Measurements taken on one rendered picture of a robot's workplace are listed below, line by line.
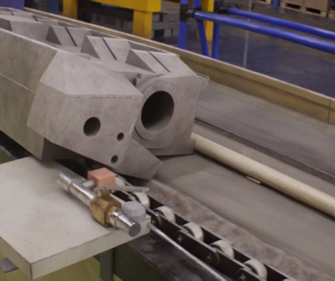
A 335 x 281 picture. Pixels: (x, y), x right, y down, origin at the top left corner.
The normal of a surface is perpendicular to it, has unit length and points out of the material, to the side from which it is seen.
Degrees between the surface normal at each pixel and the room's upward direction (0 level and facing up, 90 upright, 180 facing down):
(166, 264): 0
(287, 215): 0
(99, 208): 90
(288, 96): 89
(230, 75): 90
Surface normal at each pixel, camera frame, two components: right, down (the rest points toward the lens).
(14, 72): -0.74, 0.03
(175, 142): 0.64, 0.32
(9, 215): 0.07, -0.93
